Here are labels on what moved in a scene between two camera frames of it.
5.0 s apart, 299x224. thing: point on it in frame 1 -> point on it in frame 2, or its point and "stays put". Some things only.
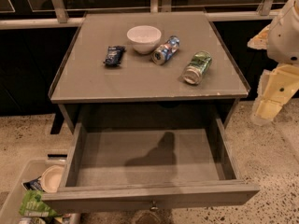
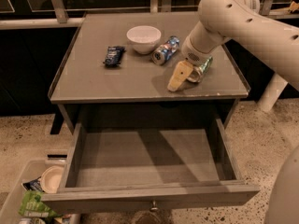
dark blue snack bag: x=114 y=55 stays put
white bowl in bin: x=51 y=178 stays put
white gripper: x=284 y=38 -> x=193 y=54
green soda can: x=197 y=66 stays put
